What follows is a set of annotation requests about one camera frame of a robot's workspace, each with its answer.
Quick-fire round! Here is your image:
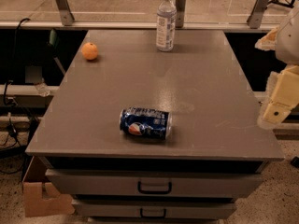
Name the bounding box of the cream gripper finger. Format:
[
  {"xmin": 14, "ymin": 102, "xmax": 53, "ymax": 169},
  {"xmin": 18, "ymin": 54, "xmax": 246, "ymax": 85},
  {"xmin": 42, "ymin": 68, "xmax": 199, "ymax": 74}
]
[
  {"xmin": 255, "ymin": 27, "xmax": 278, "ymax": 51},
  {"xmin": 257, "ymin": 65, "xmax": 299, "ymax": 130}
]

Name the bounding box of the blue pepsi can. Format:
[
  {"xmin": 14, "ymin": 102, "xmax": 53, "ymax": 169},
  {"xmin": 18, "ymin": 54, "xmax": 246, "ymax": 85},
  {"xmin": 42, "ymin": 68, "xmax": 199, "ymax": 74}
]
[{"xmin": 120, "ymin": 106, "xmax": 172, "ymax": 140}]

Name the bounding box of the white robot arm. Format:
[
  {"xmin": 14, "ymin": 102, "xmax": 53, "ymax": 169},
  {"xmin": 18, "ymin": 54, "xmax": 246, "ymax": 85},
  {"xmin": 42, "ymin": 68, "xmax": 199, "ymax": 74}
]
[{"xmin": 255, "ymin": 7, "xmax": 299, "ymax": 130}]

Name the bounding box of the grey drawer cabinet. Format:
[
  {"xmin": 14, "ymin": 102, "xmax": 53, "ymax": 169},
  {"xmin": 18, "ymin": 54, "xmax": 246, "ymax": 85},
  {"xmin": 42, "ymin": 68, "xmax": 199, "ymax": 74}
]
[{"xmin": 27, "ymin": 30, "xmax": 283, "ymax": 224}]

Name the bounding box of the clear plastic water bottle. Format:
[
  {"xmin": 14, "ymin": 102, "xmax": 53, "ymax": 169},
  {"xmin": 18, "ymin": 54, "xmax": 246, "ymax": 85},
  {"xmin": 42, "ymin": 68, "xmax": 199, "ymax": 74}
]
[{"xmin": 156, "ymin": 0, "xmax": 177, "ymax": 51}]

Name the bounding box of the orange fruit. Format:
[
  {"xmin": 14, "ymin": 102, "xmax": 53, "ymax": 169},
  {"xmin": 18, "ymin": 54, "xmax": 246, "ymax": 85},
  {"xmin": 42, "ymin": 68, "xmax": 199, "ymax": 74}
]
[{"xmin": 81, "ymin": 42, "xmax": 98, "ymax": 61}]

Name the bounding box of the lower grey drawer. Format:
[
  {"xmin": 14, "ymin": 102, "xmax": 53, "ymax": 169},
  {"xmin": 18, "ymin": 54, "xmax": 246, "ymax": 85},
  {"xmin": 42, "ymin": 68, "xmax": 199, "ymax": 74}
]
[{"xmin": 72, "ymin": 200, "xmax": 236, "ymax": 219}]

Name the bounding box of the grey drawer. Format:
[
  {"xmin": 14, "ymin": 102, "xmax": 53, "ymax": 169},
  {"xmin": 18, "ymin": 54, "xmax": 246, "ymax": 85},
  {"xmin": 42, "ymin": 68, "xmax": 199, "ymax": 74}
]
[
  {"xmin": 72, "ymin": 200, "xmax": 236, "ymax": 219},
  {"xmin": 46, "ymin": 169, "xmax": 263, "ymax": 199}
]

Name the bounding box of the upper grey drawer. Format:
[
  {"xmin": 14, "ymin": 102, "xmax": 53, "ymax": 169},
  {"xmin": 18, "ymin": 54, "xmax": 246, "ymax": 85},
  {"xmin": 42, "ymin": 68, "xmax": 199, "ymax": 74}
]
[{"xmin": 46, "ymin": 169, "xmax": 263, "ymax": 199}]

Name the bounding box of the brown cardboard box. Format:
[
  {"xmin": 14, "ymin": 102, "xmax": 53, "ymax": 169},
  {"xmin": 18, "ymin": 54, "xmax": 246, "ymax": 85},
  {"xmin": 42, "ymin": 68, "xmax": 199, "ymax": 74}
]
[{"xmin": 22, "ymin": 157, "xmax": 75, "ymax": 217}]

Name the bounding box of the right metal bracket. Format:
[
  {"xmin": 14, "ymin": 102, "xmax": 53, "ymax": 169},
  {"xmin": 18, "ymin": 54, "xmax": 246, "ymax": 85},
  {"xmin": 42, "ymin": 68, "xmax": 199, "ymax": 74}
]
[{"xmin": 247, "ymin": 0, "xmax": 269, "ymax": 29}]

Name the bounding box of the metal bracket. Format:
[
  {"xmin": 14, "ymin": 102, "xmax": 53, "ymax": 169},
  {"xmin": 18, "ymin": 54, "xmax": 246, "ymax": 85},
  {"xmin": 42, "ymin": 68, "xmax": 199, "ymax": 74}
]
[
  {"xmin": 175, "ymin": 0, "xmax": 186, "ymax": 28},
  {"xmin": 55, "ymin": 0, "xmax": 75, "ymax": 26},
  {"xmin": 247, "ymin": 0, "xmax": 269, "ymax": 29}
]

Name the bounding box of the middle metal bracket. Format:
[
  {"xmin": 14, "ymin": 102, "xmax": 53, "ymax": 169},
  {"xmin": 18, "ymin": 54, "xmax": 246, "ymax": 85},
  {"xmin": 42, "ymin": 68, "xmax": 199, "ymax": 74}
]
[{"xmin": 175, "ymin": 0, "xmax": 186, "ymax": 28}]

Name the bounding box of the left metal bracket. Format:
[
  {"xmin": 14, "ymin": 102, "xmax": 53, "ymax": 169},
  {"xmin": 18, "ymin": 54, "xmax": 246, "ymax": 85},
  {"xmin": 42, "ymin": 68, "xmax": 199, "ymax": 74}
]
[{"xmin": 55, "ymin": 0, "xmax": 75, "ymax": 26}]

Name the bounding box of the metal window rail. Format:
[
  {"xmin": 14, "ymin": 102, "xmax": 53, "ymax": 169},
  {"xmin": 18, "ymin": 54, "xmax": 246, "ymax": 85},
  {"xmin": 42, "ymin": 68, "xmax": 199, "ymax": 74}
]
[{"xmin": 0, "ymin": 20, "xmax": 281, "ymax": 33}]

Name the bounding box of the black cable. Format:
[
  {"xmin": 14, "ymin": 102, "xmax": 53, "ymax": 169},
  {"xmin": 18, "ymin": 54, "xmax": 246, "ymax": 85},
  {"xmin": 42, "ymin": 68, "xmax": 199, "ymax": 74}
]
[{"xmin": 0, "ymin": 17, "xmax": 36, "ymax": 175}]

